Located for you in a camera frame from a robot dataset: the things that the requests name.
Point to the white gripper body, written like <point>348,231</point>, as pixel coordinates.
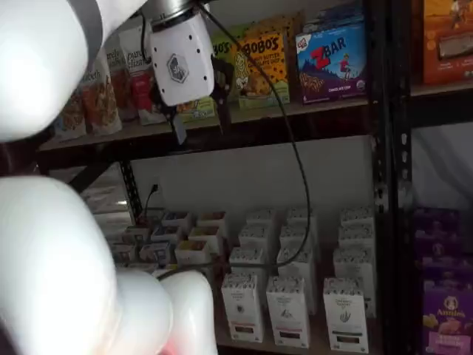
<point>181,63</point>

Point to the black metal shelf rack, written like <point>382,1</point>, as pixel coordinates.
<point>400,92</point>
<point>380,111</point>

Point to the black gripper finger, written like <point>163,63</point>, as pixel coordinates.
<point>179,131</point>
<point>223,100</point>

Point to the orange snack box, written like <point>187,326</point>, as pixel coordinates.
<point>449,40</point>

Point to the granola bag with red label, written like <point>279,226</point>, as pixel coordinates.
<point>138,85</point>

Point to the white box green strip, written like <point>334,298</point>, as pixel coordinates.
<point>356,234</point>
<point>354,262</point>
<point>345,314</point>
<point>356,216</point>

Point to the white box red strip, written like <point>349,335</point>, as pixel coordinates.
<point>260,216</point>
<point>255,234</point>
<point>242,307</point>
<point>245,259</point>

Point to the white box pink strip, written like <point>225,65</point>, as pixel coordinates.
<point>301,266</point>
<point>293,233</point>
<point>299,216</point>
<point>287,312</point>

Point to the purple Annie's box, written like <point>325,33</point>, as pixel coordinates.
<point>449,318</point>

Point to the small white box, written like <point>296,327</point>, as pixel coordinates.
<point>136,233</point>
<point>123,251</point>

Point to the yellow Bobo's box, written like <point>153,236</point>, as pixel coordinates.
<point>260,70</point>

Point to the blue ZBar box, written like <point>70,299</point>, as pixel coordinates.
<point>332,63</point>

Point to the small box yellow top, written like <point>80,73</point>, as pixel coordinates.
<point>212,219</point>
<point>205,234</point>
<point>192,253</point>

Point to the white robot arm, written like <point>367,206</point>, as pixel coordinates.
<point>48,259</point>

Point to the white wall outlet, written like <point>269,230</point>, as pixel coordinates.
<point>155,184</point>

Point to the green Bobo's box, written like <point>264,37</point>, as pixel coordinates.
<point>222,50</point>

